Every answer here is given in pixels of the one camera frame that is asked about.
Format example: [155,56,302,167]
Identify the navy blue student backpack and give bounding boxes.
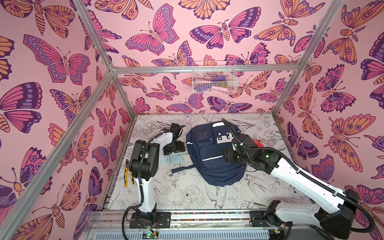
[171,122,246,187]

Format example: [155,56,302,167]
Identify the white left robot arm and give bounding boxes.
[125,123,185,225]

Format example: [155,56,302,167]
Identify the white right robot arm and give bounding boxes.
[218,134,376,240]

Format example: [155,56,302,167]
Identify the red pencil box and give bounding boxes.
[253,139,264,148]

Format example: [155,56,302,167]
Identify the small green circuit board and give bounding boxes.
[142,232,159,240]

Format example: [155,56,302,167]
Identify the yellow handled pliers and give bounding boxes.
[124,167,135,188]

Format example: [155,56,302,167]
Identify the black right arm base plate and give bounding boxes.
[249,210,271,228]

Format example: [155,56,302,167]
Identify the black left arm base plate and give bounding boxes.
[130,212,171,229]

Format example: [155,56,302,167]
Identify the white wire wall basket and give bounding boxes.
[191,64,239,94]

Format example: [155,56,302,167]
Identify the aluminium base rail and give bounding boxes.
[80,209,340,240]

